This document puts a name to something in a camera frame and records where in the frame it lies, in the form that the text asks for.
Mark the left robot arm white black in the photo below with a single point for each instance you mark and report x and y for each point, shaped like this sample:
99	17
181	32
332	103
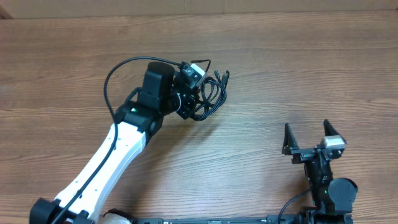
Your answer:
164	90

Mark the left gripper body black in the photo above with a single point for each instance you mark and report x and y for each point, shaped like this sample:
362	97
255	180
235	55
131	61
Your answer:
186	104

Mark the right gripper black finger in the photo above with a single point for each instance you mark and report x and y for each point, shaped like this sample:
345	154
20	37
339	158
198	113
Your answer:
290	145
329	129

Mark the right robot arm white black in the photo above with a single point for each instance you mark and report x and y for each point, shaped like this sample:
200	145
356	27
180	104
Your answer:
332	198

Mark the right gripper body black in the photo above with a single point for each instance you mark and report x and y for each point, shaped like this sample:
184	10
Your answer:
303	155

